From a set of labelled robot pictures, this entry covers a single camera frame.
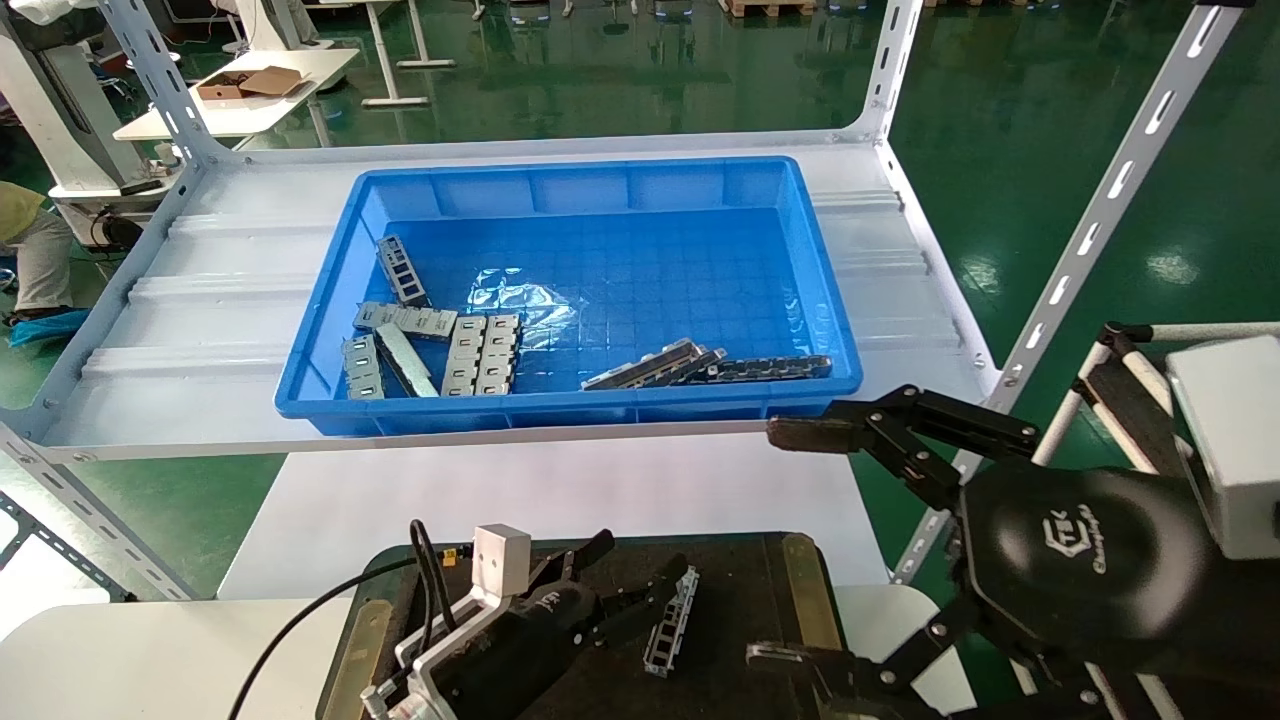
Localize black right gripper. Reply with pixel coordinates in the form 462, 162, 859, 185
748, 385, 1280, 720

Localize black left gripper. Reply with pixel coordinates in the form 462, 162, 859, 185
430, 528, 691, 720

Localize grey metal channel part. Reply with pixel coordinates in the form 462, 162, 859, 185
580, 338, 707, 394
643, 565, 701, 679

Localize cardboard box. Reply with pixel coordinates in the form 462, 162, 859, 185
196, 66, 307, 102

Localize long dark metal part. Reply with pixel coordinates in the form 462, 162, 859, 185
690, 355, 833, 387

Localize dark metal channel part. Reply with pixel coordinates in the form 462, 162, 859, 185
660, 347, 728, 389

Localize shiny flat metal part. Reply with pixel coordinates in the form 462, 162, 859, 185
375, 322, 442, 401

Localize dark ladder-like metal part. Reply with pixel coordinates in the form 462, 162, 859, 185
375, 234, 433, 308

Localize clear plastic film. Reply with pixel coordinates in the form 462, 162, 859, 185
470, 265, 579, 346

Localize large blue plastic bin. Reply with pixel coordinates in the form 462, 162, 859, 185
275, 155, 864, 436

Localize grey perforated cross brace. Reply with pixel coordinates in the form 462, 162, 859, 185
0, 490, 131, 601

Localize white desk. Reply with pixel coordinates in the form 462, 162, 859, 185
113, 48, 361, 141

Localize person in yellow coat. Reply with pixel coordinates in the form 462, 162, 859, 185
0, 180, 91, 348

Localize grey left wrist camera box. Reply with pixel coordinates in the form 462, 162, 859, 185
472, 523, 532, 598

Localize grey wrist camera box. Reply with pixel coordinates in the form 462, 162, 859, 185
1167, 335, 1280, 561
472, 523, 532, 598

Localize silver left camera bracket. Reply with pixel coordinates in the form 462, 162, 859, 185
360, 590, 506, 720

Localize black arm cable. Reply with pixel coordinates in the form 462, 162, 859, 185
228, 518, 471, 720

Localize grey metal bracket part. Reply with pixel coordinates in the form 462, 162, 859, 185
441, 315, 488, 399
474, 314, 523, 399
342, 335, 387, 403
352, 300, 459, 343

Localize white tubular frame black straps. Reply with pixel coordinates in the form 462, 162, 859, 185
1035, 320, 1280, 471

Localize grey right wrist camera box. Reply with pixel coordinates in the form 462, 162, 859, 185
1167, 335, 1280, 561

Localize white perforated shelf post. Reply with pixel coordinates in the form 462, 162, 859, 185
0, 420, 201, 603
850, 0, 926, 141
98, 0, 216, 166
890, 0, 1256, 586

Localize white desk leg frame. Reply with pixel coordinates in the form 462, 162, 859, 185
360, 0, 456, 108

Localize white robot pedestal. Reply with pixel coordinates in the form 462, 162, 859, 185
0, 0, 191, 251

